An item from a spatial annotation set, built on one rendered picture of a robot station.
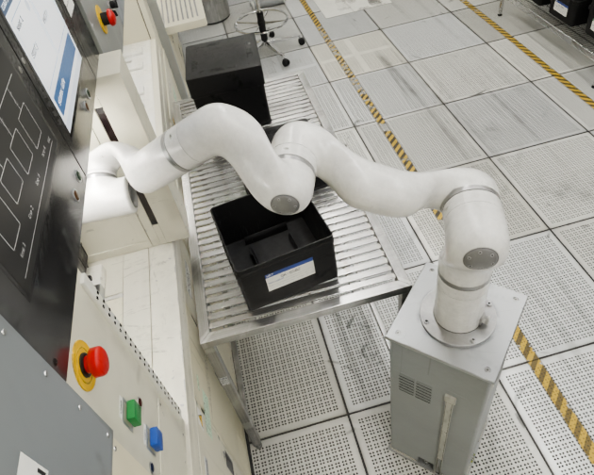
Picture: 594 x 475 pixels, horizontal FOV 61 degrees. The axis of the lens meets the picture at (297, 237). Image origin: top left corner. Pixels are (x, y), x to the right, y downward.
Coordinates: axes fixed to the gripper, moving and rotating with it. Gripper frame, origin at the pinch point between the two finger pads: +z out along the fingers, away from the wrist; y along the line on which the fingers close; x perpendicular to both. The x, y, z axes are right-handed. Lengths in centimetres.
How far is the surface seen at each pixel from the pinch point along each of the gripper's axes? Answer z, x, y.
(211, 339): -38, -44, -13
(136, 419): -35, 1, -55
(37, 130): -32, 35, -28
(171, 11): -29, -36, 198
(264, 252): -56, -43, 14
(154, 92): -23, -33, 107
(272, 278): -57, -33, -5
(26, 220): -33, 33, -44
